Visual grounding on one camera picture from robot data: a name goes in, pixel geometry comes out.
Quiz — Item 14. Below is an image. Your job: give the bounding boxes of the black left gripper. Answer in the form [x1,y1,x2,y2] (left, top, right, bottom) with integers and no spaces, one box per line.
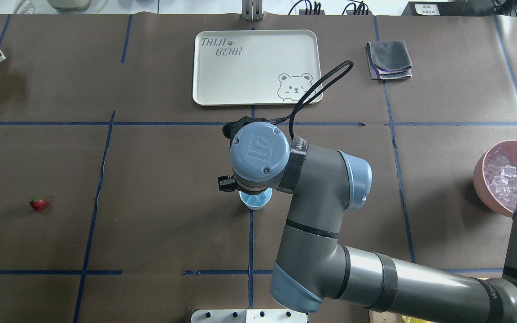
[217,175,237,192]

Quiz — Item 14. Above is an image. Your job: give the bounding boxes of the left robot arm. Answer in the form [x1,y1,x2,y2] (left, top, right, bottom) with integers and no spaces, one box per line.
[218,117,517,323]

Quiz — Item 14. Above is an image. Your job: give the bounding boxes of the light blue cup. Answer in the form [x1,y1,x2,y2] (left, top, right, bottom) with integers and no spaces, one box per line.
[239,188,272,210]

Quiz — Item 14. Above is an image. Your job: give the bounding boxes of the clear ice cubes pile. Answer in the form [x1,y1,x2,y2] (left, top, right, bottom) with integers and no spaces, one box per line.
[484,144,517,212]

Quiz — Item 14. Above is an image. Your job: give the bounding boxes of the cream bear tray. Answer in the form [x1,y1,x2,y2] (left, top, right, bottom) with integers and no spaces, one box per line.
[192,30,322,106]

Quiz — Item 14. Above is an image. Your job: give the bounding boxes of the red strawberry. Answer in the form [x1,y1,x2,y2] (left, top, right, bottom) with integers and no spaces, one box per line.
[29,197,46,212]

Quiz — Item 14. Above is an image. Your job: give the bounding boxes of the folded grey purple cloth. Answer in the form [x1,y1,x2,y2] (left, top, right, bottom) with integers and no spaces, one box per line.
[365,41,412,80]

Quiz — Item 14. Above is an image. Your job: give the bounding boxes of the yellow lemon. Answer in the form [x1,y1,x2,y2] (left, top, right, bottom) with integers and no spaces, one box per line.
[401,315,432,323]

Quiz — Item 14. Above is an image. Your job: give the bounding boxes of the pink bowl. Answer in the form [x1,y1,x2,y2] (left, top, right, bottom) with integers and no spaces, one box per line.
[473,140,517,218]

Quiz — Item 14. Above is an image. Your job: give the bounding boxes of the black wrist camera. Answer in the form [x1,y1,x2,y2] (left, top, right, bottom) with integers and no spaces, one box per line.
[222,116,260,141]

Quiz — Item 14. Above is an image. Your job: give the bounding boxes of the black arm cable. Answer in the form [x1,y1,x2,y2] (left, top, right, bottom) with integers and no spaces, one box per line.
[258,60,354,138]

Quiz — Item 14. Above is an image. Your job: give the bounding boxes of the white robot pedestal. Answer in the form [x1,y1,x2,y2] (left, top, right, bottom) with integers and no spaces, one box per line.
[190,308,309,323]

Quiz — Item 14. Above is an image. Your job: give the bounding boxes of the aluminium frame post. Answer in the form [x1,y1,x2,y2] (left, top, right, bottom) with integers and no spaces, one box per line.
[241,0,264,21]

